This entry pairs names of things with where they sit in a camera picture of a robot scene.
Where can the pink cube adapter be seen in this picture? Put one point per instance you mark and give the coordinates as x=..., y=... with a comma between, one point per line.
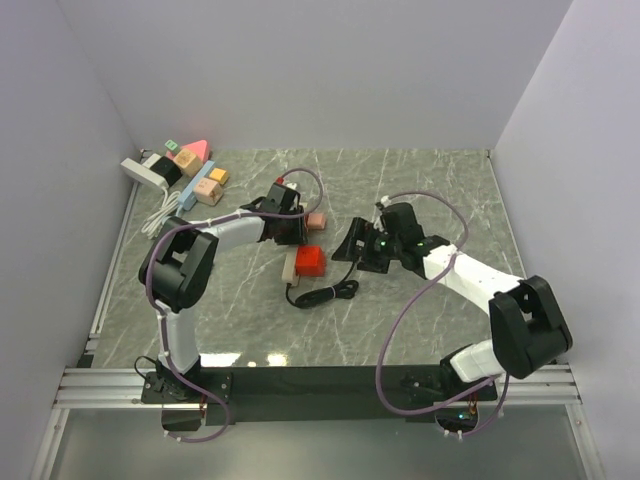
x=208, y=192

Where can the beige red power strip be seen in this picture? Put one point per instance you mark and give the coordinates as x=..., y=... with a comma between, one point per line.
x=289, y=274

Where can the pink triangle block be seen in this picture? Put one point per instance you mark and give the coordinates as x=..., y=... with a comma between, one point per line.
x=201, y=148

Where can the small salmon cube adapter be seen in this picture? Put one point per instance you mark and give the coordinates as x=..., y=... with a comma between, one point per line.
x=316, y=221

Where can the white power strip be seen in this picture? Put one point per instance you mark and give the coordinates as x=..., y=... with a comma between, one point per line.
x=148, y=172

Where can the black cube plug adapter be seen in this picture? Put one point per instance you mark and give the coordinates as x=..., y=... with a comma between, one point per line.
x=167, y=169

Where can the tan wooden cube adapter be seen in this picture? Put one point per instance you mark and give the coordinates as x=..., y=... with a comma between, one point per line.
x=188, y=162

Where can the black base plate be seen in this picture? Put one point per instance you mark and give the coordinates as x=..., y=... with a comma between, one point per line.
x=261, y=394

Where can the red cube plug adapter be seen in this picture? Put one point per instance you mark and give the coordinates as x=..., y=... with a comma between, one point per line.
x=310, y=261

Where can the small green block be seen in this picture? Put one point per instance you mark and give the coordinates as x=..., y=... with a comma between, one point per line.
x=172, y=146

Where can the small orange cube adapter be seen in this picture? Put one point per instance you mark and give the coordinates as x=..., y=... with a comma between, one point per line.
x=219, y=175

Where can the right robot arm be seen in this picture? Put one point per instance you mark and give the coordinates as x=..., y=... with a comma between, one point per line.
x=528, y=329

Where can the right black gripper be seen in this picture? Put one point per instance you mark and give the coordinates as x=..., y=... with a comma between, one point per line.
x=363, y=231

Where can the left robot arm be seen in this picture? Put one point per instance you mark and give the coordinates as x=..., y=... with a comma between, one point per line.
x=178, y=267

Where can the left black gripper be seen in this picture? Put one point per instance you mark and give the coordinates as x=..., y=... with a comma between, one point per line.
x=297, y=238

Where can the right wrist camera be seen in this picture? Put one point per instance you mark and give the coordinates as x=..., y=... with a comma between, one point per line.
x=383, y=203

